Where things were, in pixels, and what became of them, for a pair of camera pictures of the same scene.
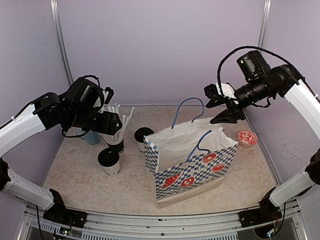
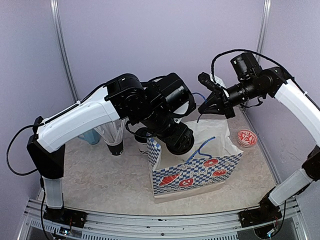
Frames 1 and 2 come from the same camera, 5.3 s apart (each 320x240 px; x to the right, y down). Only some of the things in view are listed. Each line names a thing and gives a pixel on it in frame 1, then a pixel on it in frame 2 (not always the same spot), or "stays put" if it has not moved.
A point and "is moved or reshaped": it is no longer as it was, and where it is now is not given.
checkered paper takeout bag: [189, 161] is moved or reshaped
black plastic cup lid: [139, 134] stays put
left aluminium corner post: [55, 9] stays put
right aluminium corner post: [266, 13] stays put
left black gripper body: [107, 125] -> [176, 141]
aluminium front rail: [34, 225] stays put
